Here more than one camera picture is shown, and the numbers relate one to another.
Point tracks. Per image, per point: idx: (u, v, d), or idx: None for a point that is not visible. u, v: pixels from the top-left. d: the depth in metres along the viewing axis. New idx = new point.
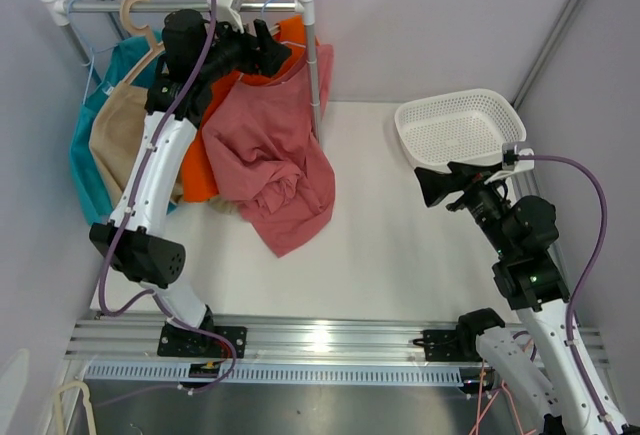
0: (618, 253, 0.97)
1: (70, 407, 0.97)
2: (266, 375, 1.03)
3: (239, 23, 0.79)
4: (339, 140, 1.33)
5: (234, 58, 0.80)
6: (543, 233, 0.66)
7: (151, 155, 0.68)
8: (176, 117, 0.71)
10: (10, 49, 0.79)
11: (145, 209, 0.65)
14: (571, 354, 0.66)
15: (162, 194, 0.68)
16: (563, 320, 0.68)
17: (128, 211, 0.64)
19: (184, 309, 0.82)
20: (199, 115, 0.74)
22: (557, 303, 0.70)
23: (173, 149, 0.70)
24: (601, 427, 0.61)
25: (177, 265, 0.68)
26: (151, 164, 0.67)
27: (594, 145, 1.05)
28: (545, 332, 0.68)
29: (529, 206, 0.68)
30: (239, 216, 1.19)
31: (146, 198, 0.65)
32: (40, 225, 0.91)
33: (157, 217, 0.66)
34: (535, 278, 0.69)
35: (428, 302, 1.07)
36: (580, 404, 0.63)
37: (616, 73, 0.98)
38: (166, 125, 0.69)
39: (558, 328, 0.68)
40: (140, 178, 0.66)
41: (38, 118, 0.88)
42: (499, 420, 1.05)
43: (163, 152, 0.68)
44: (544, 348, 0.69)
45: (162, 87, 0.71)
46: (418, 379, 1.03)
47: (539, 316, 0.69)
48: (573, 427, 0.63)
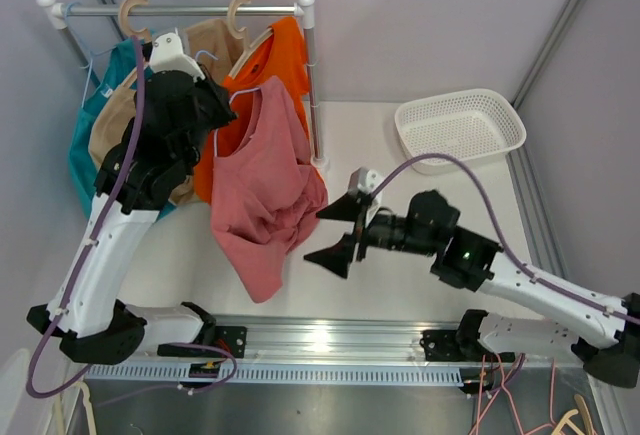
0: (619, 254, 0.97)
1: (70, 408, 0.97)
2: (266, 375, 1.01)
3: (194, 65, 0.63)
4: (338, 140, 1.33)
5: (217, 117, 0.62)
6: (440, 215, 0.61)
7: (91, 250, 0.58)
8: (122, 206, 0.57)
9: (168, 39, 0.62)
10: (9, 53, 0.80)
11: (78, 313, 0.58)
14: (542, 287, 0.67)
15: (103, 292, 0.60)
16: (513, 268, 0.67)
17: (59, 312, 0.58)
19: (172, 334, 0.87)
20: (154, 199, 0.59)
22: (496, 259, 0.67)
23: (119, 244, 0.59)
24: (613, 322, 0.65)
25: (126, 343, 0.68)
26: (89, 262, 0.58)
27: (594, 147, 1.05)
28: (512, 286, 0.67)
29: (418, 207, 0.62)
30: None
31: (81, 299, 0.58)
32: (40, 228, 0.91)
33: (94, 317, 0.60)
34: (468, 253, 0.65)
35: (425, 304, 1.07)
36: (585, 316, 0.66)
37: (616, 75, 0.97)
38: (109, 216, 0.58)
39: (518, 275, 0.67)
40: (75, 278, 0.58)
41: (37, 121, 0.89)
42: (499, 420, 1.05)
43: (104, 247, 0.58)
44: (521, 298, 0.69)
45: (114, 161, 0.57)
46: (418, 379, 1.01)
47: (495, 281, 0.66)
48: (595, 339, 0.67)
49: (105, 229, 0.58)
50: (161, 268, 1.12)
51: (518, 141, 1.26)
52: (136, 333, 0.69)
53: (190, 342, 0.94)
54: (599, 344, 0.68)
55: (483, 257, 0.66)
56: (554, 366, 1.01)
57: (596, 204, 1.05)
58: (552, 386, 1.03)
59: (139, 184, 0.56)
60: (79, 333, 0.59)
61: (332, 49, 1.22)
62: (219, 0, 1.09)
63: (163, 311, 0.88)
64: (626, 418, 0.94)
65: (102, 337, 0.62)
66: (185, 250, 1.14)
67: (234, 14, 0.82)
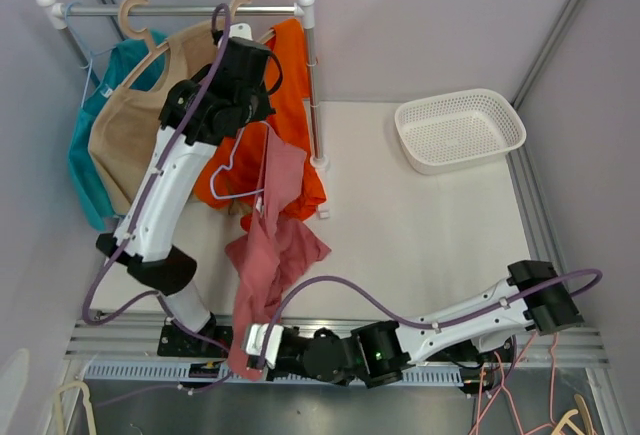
0: (619, 253, 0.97)
1: (70, 407, 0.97)
2: (267, 375, 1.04)
3: None
4: (338, 140, 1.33)
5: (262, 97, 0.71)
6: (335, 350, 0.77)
7: (156, 179, 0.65)
8: (186, 139, 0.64)
9: (241, 27, 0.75)
10: (10, 53, 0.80)
11: (144, 238, 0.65)
14: (445, 327, 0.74)
15: (165, 220, 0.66)
16: (416, 330, 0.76)
17: (127, 236, 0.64)
19: (186, 312, 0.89)
20: (215, 134, 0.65)
22: (403, 337, 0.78)
23: (181, 174, 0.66)
24: (519, 306, 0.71)
25: (181, 274, 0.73)
26: (155, 190, 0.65)
27: (594, 148, 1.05)
28: (427, 346, 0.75)
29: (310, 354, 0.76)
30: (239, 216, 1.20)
31: (146, 225, 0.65)
32: (40, 228, 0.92)
33: (157, 243, 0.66)
34: (378, 353, 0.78)
35: (425, 301, 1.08)
36: (495, 320, 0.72)
37: (615, 75, 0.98)
38: (175, 148, 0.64)
39: (422, 337, 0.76)
40: (142, 203, 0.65)
41: (38, 122, 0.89)
42: (500, 422, 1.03)
43: (169, 177, 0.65)
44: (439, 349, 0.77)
45: (178, 96, 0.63)
46: (418, 379, 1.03)
47: (416, 355, 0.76)
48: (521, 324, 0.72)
49: (170, 160, 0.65)
50: None
51: (519, 141, 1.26)
52: (189, 266, 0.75)
53: (197, 332, 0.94)
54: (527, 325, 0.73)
55: (395, 351, 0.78)
56: (554, 365, 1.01)
57: (596, 204, 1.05)
58: (551, 386, 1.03)
59: (202, 116, 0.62)
60: (144, 256, 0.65)
61: (331, 49, 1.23)
62: (219, 0, 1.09)
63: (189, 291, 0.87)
64: (626, 417, 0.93)
65: (162, 263, 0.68)
66: (185, 250, 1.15)
67: (233, 15, 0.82)
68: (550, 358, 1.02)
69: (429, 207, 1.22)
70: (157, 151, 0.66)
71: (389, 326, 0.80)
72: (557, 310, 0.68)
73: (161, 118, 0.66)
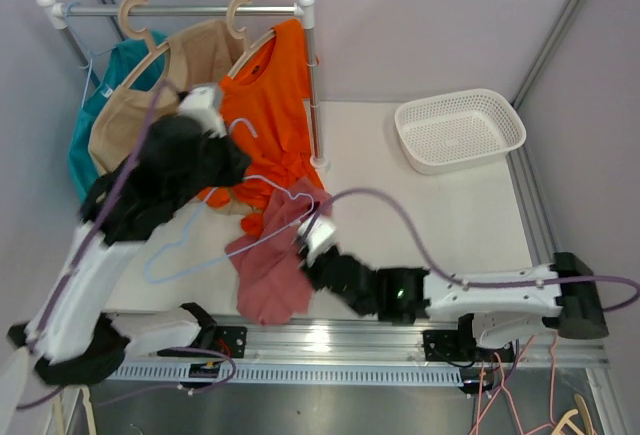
0: (619, 253, 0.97)
1: (70, 408, 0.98)
2: (267, 375, 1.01)
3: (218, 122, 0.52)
4: (338, 139, 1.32)
5: (214, 169, 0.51)
6: (355, 271, 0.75)
7: (70, 279, 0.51)
8: (104, 237, 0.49)
9: (203, 92, 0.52)
10: (10, 54, 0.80)
11: (53, 340, 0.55)
14: (473, 289, 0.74)
15: (81, 319, 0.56)
16: (444, 280, 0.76)
17: (34, 337, 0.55)
19: (165, 341, 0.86)
20: (140, 231, 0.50)
22: (426, 282, 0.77)
23: (98, 274, 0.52)
24: (551, 291, 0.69)
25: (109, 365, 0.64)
26: (69, 290, 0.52)
27: (594, 147, 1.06)
28: (450, 301, 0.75)
29: (329, 264, 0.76)
30: (239, 216, 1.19)
31: (57, 328, 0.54)
32: (39, 228, 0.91)
33: (69, 343, 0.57)
34: (400, 293, 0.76)
35: None
36: (523, 297, 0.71)
37: (615, 75, 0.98)
38: (88, 246, 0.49)
39: (449, 290, 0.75)
40: (52, 303, 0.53)
41: (37, 123, 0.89)
42: (499, 421, 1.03)
43: (84, 277, 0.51)
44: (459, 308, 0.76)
45: (101, 192, 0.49)
46: (417, 379, 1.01)
47: (435, 305, 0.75)
48: (545, 312, 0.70)
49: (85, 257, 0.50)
50: (161, 269, 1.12)
51: (518, 141, 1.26)
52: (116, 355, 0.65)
53: (187, 346, 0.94)
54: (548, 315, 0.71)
55: (416, 294, 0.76)
56: (554, 365, 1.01)
57: (596, 204, 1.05)
58: (551, 385, 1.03)
59: (120, 216, 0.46)
60: (53, 358, 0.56)
61: (331, 49, 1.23)
62: (219, 0, 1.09)
63: (155, 320, 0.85)
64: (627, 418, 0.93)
65: (78, 363, 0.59)
66: (185, 250, 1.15)
67: (233, 15, 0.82)
68: (550, 358, 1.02)
69: (429, 207, 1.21)
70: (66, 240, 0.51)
71: (418, 272, 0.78)
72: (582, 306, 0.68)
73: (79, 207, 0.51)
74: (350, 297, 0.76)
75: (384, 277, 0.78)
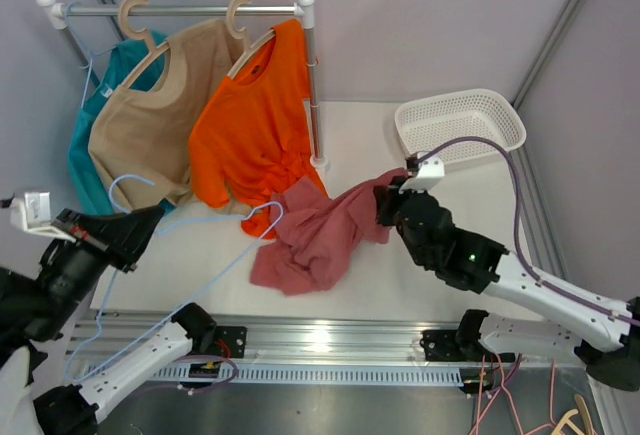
0: (619, 254, 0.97)
1: None
2: (266, 375, 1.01)
3: (61, 233, 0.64)
4: (339, 139, 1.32)
5: (78, 270, 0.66)
6: (440, 218, 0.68)
7: None
8: None
9: (18, 209, 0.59)
10: (10, 53, 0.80)
11: None
14: (547, 290, 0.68)
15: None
16: (522, 267, 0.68)
17: None
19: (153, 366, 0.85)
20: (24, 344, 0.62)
22: (502, 260, 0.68)
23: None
24: (618, 324, 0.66)
25: None
26: None
27: (594, 148, 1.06)
28: (518, 288, 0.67)
29: (419, 203, 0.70)
30: (238, 217, 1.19)
31: None
32: None
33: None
34: (473, 255, 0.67)
35: (425, 301, 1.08)
36: (591, 319, 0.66)
37: (615, 75, 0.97)
38: None
39: (522, 278, 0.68)
40: None
41: (38, 123, 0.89)
42: (499, 421, 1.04)
43: None
44: (524, 302, 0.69)
45: None
46: (418, 379, 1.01)
47: (503, 283, 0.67)
48: (600, 341, 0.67)
49: None
50: (161, 269, 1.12)
51: (518, 141, 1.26)
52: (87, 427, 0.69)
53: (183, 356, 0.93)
54: (603, 348, 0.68)
55: (488, 254, 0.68)
56: (554, 366, 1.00)
57: (596, 204, 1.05)
58: (551, 385, 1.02)
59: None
60: None
61: (331, 49, 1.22)
62: (219, 0, 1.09)
63: (134, 360, 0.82)
64: (627, 420, 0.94)
65: None
66: (185, 251, 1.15)
67: (233, 15, 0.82)
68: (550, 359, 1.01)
69: None
70: None
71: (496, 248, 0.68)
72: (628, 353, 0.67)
73: None
74: (419, 235, 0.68)
75: (455, 237, 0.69)
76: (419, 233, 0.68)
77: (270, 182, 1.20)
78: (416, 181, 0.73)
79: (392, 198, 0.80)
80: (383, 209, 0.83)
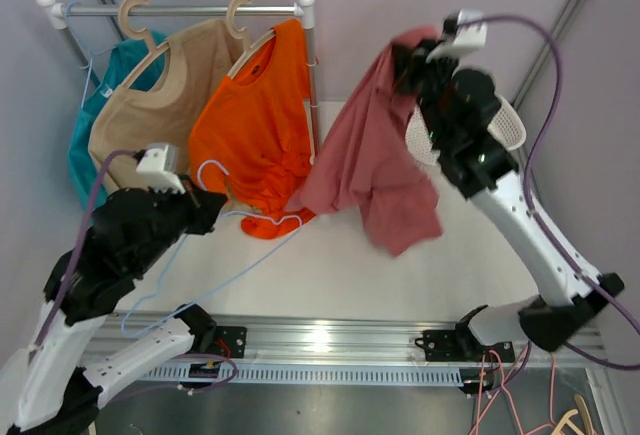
0: (619, 253, 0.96)
1: None
2: (266, 375, 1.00)
3: (176, 182, 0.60)
4: None
5: (179, 223, 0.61)
6: (486, 105, 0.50)
7: (36, 355, 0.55)
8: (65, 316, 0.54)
9: (155, 154, 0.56)
10: (10, 53, 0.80)
11: (21, 410, 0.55)
14: (535, 224, 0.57)
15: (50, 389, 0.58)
16: (521, 190, 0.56)
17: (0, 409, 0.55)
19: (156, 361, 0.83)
20: (101, 308, 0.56)
22: (507, 178, 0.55)
23: (63, 350, 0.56)
24: (580, 285, 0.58)
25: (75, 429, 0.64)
26: (34, 367, 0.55)
27: (593, 147, 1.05)
28: (506, 208, 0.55)
29: (469, 78, 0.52)
30: (239, 216, 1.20)
31: (25, 397, 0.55)
32: (39, 228, 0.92)
33: (38, 411, 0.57)
34: (484, 158, 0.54)
35: (425, 301, 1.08)
36: (557, 269, 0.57)
37: (615, 75, 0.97)
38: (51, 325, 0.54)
39: (518, 201, 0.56)
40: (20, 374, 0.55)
41: (38, 122, 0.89)
42: (499, 420, 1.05)
43: (47, 356, 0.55)
44: (498, 222, 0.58)
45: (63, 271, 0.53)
46: (418, 380, 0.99)
47: (497, 196, 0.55)
48: (551, 292, 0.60)
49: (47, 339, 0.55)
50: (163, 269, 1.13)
51: (519, 139, 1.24)
52: (89, 414, 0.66)
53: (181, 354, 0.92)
54: (549, 299, 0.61)
55: (501, 160, 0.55)
56: (554, 366, 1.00)
57: (596, 204, 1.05)
58: (551, 385, 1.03)
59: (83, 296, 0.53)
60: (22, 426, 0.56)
61: (331, 48, 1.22)
62: (219, 0, 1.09)
63: (138, 349, 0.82)
64: (626, 417, 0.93)
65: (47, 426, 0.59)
66: (186, 252, 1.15)
67: (233, 15, 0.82)
68: (550, 359, 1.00)
69: None
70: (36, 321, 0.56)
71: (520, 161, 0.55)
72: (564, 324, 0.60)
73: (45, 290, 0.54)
74: (454, 111, 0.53)
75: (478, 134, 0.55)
76: (456, 106, 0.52)
77: (270, 182, 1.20)
78: (452, 48, 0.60)
79: (417, 64, 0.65)
80: (404, 77, 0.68)
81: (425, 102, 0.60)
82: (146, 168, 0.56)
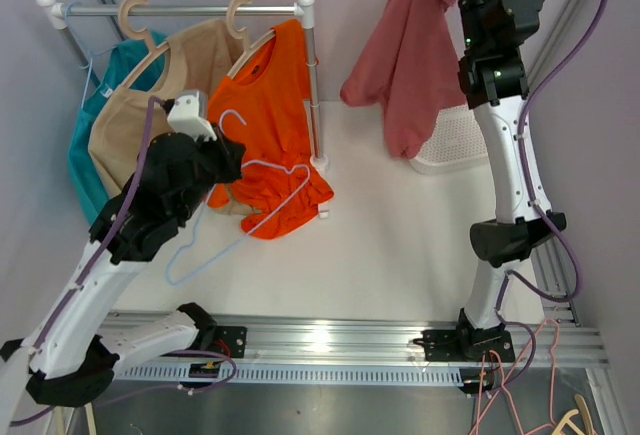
0: (620, 253, 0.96)
1: (70, 408, 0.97)
2: (266, 375, 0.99)
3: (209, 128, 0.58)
4: (339, 140, 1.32)
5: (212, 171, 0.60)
6: (522, 24, 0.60)
7: (74, 294, 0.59)
8: (111, 258, 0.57)
9: (188, 101, 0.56)
10: (9, 53, 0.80)
11: (50, 355, 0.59)
14: (517, 148, 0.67)
15: (80, 336, 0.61)
16: (517, 115, 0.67)
17: (33, 351, 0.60)
19: (160, 347, 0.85)
20: (145, 253, 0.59)
22: (507, 102, 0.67)
23: (102, 292, 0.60)
24: (529, 211, 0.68)
25: (96, 387, 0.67)
26: (69, 307, 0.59)
27: (593, 147, 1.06)
28: (497, 126, 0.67)
29: None
30: (239, 216, 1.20)
31: (55, 341, 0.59)
32: (40, 228, 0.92)
33: (64, 360, 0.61)
34: (499, 74, 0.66)
35: (426, 301, 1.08)
36: (515, 191, 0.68)
37: (615, 75, 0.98)
38: (96, 265, 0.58)
39: (509, 123, 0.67)
40: (55, 317, 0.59)
41: (38, 122, 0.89)
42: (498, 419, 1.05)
43: (87, 295, 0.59)
44: (488, 134, 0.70)
45: (111, 212, 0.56)
46: (418, 380, 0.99)
47: (496, 111, 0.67)
48: (504, 210, 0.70)
49: (90, 278, 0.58)
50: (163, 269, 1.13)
51: None
52: (105, 377, 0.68)
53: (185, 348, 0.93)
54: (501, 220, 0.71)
55: (511, 78, 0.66)
56: (554, 366, 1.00)
57: (594, 203, 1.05)
58: (551, 385, 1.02)
59: (131, 237, 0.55)
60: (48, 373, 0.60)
61: (331, 48, 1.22)
62: (219, 0, 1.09)
63: (149, 329, 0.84)
64: (626, 417, 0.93)
65: (71, 378, 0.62)
66: (186, 252, 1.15)
67: (233, 15, 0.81)
68: (550, 358, 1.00)
69: (429, 207, 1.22)
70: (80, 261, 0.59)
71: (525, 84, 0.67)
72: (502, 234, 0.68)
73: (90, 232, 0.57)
74: (493, 25, 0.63)
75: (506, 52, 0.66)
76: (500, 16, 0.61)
77: (270, 182, 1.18)
78: None
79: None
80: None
81: (468, 5, 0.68)
82: (177, 114, 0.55)
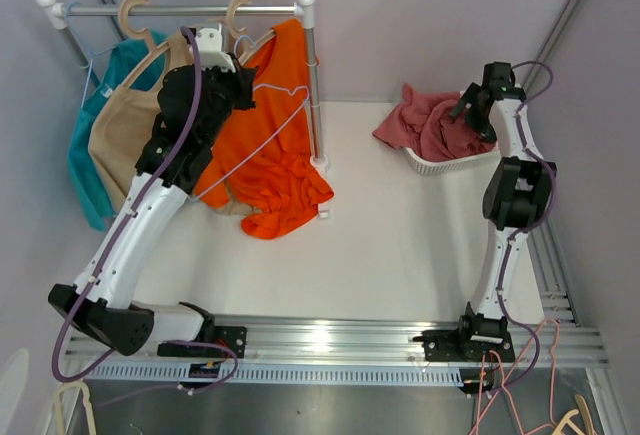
0: (620, 253, 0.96)
1: (70, 408, 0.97)
2: (266, 375, 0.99)
3: (229, 62, 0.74)
4: (338, 141, 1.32)
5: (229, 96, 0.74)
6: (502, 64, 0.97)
7: (130, 220, 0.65)
8: (164, 181, 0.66)
9: (210, 34, 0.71)
10: (9, 52, 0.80)
11: (110, 280, 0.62)
14: (514, 123, 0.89)
15: (134, 266, 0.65)
16: (515, 106, 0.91)
17: (92, 280, 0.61)
19: (172, 333, 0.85)
20: (190, 180, 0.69)
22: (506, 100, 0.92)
23: (155, 217, 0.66)
24: (525, 156, 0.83)
25: (139, 335, 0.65)
26: (128, 230, 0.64)
27: (592, 147, 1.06)
28: (501, 110, 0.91)
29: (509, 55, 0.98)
30: (239, 216, 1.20)
31: (113, 267, 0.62)
32: (39, 227, 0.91)
33: (122, 290, 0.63)
34: (504, 88, 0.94)
35: (425, 301, 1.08)
36: None
37: (616, 75, 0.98)
38: (150, 190, 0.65)
39: (509, 108, 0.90)
40: (111, 246, 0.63)
41: (38, 122, 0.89)
42: (498, 418, 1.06)
43: (142, 218, 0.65)
44: (497, 124, 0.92)
45: (156, 147, 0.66)
46: (418, 379, 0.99)
47: (500, 103, 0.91)
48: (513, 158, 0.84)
49: (144, 202, 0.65)
50: (163, 270, 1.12)
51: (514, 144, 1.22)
52: (147, 324, 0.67)
53: (191, 342, 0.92)
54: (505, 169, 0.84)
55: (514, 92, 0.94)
56: (554, 366, 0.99)
57: (595, 203, 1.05)
58: (551, 385, 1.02)
59: (182, 161, 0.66)
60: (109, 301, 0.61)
61: (332, 48, 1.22)
62: (219, 0, 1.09)
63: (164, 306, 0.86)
64: (626, 416, 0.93)
65: (127, 312, 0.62)
66: (186, 251, 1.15)
67: (233, 15, 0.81)
68: (550, 359, 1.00)
69: (430, 207, 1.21)
70: (130, 195, 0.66)
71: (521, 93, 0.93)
72: (512, 179, 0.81)
73: (136, 168, 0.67)
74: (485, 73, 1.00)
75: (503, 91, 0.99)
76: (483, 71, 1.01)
77: (270, 182, 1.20)
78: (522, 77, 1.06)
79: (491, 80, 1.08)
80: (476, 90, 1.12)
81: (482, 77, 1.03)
82: (200, 44, 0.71)
